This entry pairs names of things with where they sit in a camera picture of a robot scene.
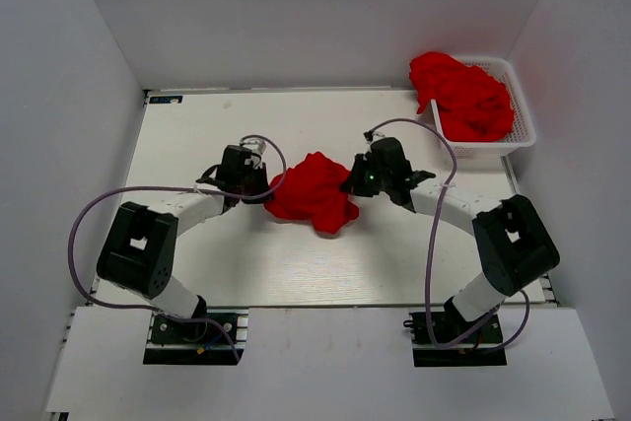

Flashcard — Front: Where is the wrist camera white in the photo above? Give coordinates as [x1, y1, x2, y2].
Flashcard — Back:
[240, 138, 266, 169]
[364, 130, 386, 145]

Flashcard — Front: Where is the blue table label sticker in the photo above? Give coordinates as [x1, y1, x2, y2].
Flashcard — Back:
[149, 95, 183, 105]

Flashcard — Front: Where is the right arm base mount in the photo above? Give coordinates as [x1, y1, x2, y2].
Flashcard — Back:
[401, 310, 509, 370]

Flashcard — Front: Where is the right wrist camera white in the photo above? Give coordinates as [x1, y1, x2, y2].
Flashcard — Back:
[364, 130, 386, 145]

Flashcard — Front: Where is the white plastic basket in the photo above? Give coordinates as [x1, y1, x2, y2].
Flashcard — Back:
[429, 55, 536, 159]

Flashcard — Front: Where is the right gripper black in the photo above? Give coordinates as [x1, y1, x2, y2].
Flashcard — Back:
[341, 153, 391, 197]

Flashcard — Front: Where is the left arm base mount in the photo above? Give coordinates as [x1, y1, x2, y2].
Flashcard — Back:
[143, 309, 248, 367]

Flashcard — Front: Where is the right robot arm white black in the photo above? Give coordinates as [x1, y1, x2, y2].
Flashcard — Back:
[340, 137, 560, 341]

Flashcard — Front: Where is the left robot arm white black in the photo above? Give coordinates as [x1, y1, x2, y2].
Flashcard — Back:
[97, 135, 273, 341]

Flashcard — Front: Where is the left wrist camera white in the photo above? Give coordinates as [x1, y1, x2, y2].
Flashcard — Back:
[240, 138, 266, 169]

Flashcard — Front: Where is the red t shirt pile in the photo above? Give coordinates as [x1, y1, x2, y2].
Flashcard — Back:
[409, 52, 515, 142]

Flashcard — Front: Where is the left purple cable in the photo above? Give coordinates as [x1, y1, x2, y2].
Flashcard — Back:
[67, 133, 288, 363]

